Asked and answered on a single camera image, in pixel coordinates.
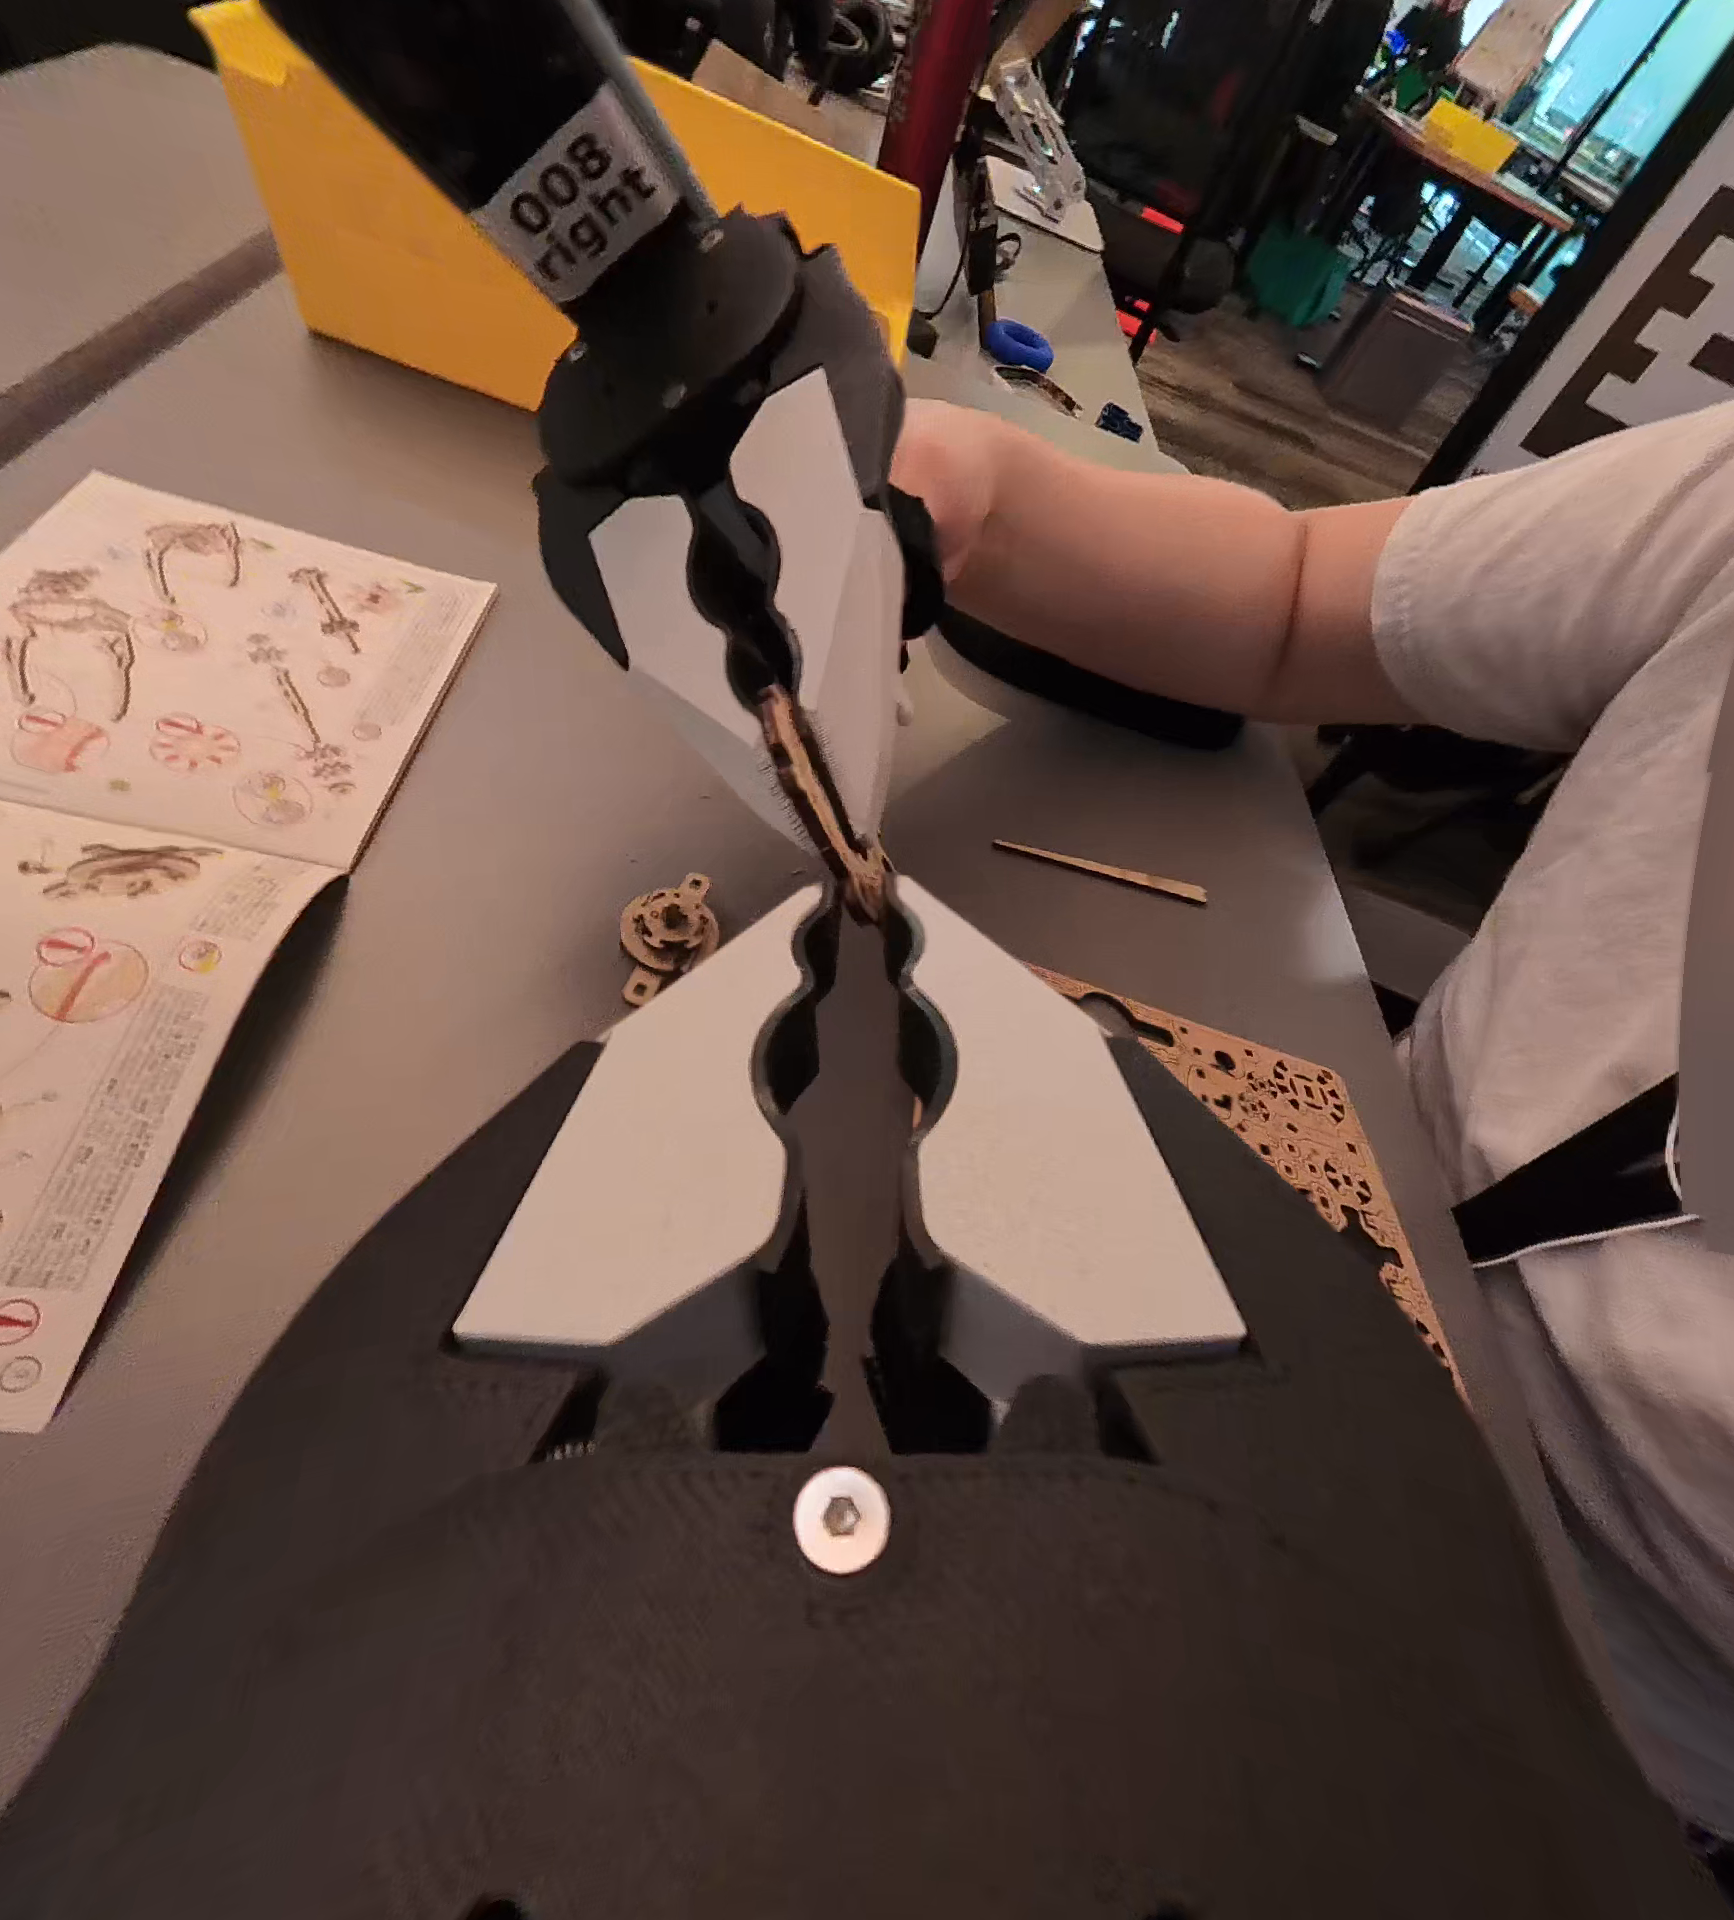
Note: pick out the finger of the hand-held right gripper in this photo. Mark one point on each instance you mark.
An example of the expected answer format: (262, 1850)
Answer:
(837, 601)
(657, 601)

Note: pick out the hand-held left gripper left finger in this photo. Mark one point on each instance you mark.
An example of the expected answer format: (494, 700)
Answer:
(613, 1184)

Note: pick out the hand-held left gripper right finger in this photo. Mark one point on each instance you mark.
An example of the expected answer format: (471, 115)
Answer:
(1063, 1184)

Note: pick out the small round wooden assembly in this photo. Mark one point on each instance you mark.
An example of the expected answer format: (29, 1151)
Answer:
(669, 933)

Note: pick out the person's right forearm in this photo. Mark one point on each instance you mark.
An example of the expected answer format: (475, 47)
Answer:
(1166, 584)

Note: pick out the silver metal robot arm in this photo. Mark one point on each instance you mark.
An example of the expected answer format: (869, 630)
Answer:
(1041, 150)

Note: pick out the laser-cut wooden parts sheet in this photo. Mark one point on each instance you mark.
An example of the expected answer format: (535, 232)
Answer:
(1286, 1111)

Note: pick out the person's right hand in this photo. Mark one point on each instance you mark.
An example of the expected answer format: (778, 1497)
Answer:
(950, 465)

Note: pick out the yellow plastic bin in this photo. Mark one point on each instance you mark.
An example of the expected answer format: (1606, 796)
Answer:
(403, 255)

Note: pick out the blue tape roll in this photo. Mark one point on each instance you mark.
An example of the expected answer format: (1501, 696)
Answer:
(1024, 344)

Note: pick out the thin wooden stick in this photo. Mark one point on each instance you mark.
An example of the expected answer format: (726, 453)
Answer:
(1100, 871)

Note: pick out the red pole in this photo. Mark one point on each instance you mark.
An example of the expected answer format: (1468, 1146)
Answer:
(934, 75)

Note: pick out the paper instruction booklet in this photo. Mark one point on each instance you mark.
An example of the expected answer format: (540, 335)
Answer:
(206, 645)

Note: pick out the person's white shirt torso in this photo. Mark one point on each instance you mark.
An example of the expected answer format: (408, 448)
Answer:
(1557, 1425)

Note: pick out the black office chair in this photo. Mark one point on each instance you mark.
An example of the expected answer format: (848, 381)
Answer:
(1182, 134)

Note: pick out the small yellow box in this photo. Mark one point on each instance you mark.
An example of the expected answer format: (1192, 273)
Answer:
(1466, 133)

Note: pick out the wooden background table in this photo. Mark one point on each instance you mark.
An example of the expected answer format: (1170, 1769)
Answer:
(1534, 203)

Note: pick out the black white marker board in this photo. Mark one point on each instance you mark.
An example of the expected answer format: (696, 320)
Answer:
(1676, 301)

